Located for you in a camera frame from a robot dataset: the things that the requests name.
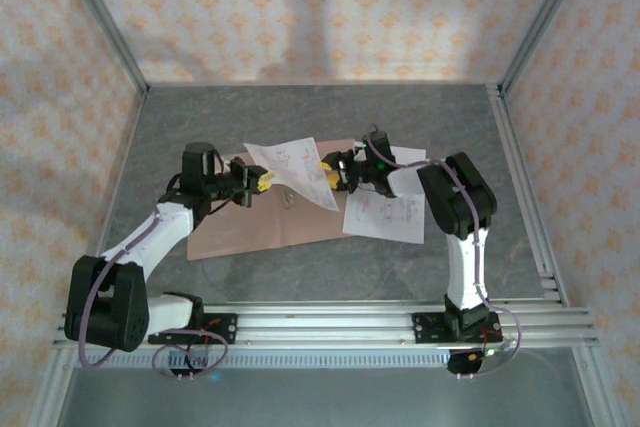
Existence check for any white printed drawing sheet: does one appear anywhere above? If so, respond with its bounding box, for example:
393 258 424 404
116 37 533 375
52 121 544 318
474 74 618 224
243 135 341 212
342 145 428 244

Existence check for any brown paper folder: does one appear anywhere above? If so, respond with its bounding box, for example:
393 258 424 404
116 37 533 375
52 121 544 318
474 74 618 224
187 138 369 262

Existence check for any black connector module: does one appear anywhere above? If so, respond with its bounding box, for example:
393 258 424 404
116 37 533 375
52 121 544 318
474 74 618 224
447 346 516 380
167 352 209 381

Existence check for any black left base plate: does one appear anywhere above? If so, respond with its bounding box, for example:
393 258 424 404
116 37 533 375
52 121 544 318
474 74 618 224
148 313 238 346

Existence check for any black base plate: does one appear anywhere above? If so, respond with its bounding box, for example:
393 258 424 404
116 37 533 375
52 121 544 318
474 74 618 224
148 313 238 346
411 310 501 346

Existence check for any aluminium front rail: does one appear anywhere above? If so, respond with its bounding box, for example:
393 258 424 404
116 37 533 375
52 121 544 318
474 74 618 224
52 302 599 349

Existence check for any aluminium side rail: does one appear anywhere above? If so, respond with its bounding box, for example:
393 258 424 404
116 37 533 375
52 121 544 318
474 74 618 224
487 86 570 309

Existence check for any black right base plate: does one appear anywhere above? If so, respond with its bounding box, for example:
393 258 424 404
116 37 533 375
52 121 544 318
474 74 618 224
411 310 501 346

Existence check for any aluminium frame post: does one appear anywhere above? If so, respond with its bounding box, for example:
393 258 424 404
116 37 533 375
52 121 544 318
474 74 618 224
497 0 594 94
54 0 150 93

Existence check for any slotted grey cable tray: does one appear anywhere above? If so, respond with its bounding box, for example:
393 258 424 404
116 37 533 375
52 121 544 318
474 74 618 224
74 350 451 370

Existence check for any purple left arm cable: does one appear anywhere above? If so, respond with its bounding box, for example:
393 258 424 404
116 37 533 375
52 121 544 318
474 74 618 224
79 146 229 379

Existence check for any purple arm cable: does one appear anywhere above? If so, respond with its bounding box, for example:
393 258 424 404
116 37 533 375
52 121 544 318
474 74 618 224
79 146 229 379
363 124 525 379

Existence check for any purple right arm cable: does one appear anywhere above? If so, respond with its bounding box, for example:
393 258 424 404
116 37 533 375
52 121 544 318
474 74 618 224
363 124 525 379

